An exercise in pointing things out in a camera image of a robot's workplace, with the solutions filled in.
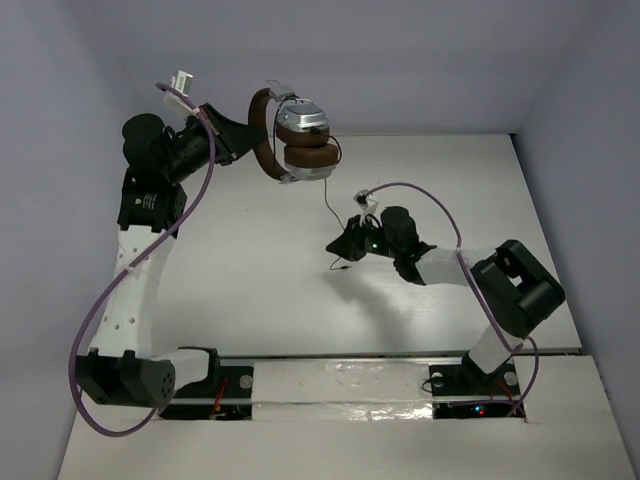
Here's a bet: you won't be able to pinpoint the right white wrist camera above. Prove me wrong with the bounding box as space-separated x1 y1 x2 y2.
353 189 379 224

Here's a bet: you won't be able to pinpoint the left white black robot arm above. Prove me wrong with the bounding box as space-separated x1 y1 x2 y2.
75 104 267 410

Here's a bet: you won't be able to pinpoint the thin black headphone cable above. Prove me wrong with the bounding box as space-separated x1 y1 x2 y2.
312 127 354 274

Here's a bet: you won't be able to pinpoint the brown silver headphones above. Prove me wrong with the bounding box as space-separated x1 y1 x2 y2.
247 79 341 184

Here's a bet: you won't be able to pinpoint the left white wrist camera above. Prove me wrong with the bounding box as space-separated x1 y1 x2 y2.
163 70 194 118

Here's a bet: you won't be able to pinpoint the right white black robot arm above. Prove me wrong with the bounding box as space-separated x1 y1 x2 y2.
326 206 566 397

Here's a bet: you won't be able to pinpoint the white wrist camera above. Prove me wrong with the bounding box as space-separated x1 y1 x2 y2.
163 70 194 118
353 189 379 224

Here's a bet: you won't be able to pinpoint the purple cable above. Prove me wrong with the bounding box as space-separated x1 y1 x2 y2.
363 181 541 386
68 82 217 440

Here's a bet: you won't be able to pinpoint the silver taped mounting rail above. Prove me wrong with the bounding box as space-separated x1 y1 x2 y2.
160 356 527 421

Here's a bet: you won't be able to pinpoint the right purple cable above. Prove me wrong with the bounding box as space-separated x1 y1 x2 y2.
363 181 541 386

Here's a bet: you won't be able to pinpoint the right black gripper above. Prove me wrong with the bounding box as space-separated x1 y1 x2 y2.
326 214 400 262

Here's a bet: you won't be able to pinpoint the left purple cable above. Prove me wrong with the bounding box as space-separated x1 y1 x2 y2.
68 82 217 440

